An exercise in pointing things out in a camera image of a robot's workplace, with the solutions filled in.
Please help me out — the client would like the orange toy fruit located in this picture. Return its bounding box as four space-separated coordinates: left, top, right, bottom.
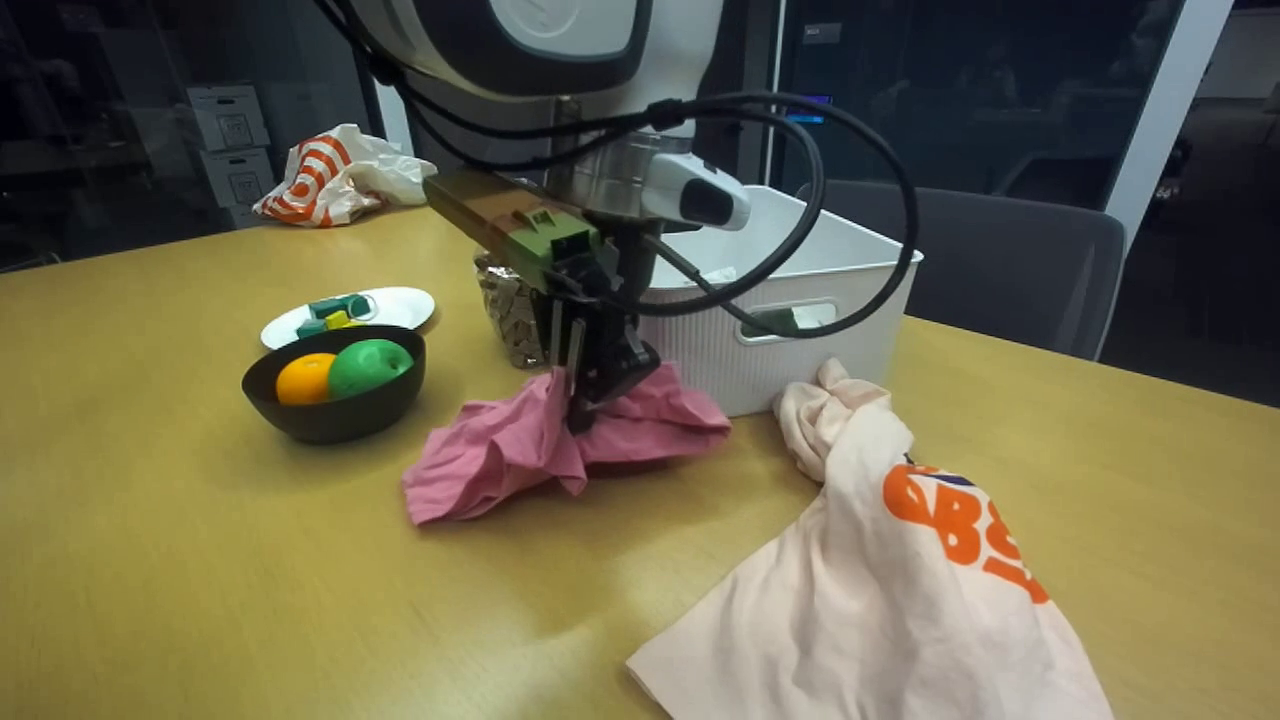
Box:
274 346 342 408

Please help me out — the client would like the white plastic basket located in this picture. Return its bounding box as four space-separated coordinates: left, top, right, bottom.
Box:
636 180 927 420

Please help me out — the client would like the white window frame post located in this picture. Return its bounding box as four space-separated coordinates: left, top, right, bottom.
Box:
1094 0 1238 254

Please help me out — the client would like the grey chair behind basket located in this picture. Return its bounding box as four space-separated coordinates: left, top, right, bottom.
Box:
812 177 1131 363

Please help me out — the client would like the wood and green camera mount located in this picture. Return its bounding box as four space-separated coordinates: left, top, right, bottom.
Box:
419 169 601 293

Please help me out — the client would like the cream shirt with orange print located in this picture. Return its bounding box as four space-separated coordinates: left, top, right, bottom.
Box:
624 357 1117 720

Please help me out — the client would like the black bowl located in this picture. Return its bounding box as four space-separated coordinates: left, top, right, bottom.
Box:
239 325 432 446

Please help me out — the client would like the pink shirt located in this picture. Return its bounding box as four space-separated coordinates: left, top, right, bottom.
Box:
401 358 735 533

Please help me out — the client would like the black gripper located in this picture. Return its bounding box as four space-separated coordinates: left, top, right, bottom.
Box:
531 216 670 439

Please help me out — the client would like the green toy apple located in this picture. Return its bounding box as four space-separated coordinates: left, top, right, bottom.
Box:
325 334 416 398

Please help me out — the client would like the white round plate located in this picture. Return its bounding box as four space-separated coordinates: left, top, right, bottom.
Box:
257 285 441 350

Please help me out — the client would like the grey storage box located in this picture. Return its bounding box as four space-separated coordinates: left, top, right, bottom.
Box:
197 142 280 216
183 83 277 153

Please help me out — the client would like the clear bag of pasta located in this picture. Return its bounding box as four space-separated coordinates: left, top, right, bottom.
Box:
473 253 553 371

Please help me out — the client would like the tall teal toy block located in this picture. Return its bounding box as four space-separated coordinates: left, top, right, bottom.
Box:
310 293 376 325

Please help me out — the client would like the orange and white plastic bag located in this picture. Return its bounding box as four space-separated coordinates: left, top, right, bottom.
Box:
253 120 441 232

